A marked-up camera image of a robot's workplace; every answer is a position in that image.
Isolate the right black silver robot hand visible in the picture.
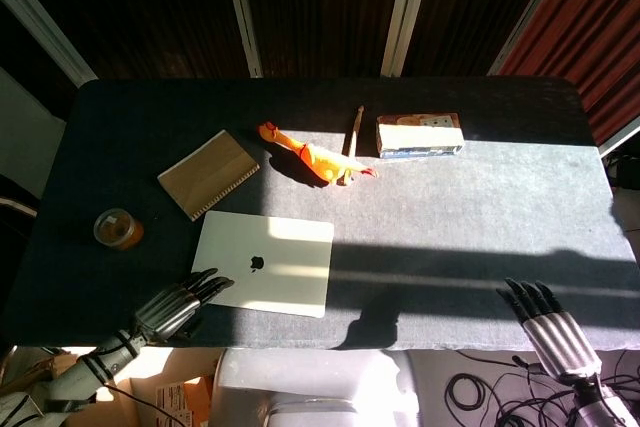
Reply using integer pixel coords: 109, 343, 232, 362
495, 277, 603, 384

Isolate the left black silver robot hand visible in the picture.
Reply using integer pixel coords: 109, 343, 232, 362
133, 267, 236, 346

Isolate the silver laptop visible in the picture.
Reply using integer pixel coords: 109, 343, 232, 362
191, 210, 336, 320

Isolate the cardboard box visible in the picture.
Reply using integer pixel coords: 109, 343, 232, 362
63, 372, 217, 427

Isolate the orange jar with clear lid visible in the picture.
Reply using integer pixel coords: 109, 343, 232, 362
92, 207, 146, 252

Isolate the brown spiral notebook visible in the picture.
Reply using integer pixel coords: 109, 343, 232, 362
156, 128, 262, 223

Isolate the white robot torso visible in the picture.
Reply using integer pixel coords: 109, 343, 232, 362
208, 346, 422, 427

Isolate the dark grey table cloth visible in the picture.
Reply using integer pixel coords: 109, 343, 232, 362
0, 77, 640, 352

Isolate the yellow rubber chicken toy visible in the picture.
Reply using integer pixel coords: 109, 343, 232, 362
256, 120, 380, 188

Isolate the rectangular printed box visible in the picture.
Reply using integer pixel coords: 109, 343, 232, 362
375, 112, 466, 160

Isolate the wooden stick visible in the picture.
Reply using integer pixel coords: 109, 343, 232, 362
341, 104, 366, 159

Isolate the dark brown curtain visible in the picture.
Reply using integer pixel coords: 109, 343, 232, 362
0, 0, 564, 81

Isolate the red curtain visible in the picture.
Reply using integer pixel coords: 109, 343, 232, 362
499, 0, 640, 147

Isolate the black cable tangle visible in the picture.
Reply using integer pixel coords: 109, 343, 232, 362
487, 350, 584, 427

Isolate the black coiled cable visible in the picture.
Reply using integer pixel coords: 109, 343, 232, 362
443, 371, 490, 417

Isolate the white window frame post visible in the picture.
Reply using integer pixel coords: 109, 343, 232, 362
486, 0, 577, 77
0, 0, 98, 87
220, 0, 265, 79
379, 0, 435, 78

